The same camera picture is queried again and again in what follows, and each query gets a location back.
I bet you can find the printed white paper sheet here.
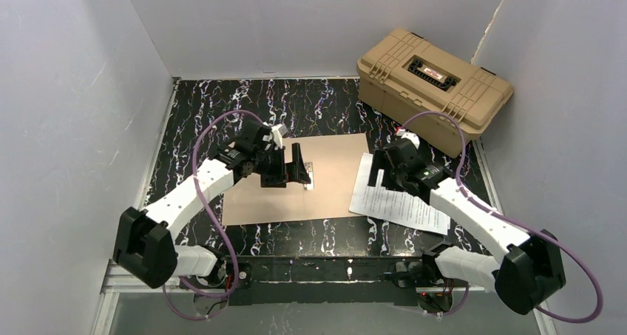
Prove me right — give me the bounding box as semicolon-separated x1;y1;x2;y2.
348;153;450;235

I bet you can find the beige paper folder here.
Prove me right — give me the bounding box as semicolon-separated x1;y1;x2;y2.
222;133;369;226

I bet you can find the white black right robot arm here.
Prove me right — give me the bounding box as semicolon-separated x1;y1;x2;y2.
367;138;566;315

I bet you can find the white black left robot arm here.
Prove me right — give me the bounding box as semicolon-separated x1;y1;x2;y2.
113;121;311;288

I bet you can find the silver folder clip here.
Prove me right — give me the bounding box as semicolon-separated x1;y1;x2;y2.
304;162;314;191

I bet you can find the tan plastic toolbox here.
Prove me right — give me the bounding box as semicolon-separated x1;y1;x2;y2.
356;28;514;158

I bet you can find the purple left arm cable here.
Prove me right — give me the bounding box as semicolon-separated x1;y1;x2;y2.
161;109;265;322

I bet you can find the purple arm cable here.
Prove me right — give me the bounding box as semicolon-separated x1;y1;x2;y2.
400;110;605;325
161;109;265;322

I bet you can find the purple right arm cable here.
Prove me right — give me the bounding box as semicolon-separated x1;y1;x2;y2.
400;110;605;325

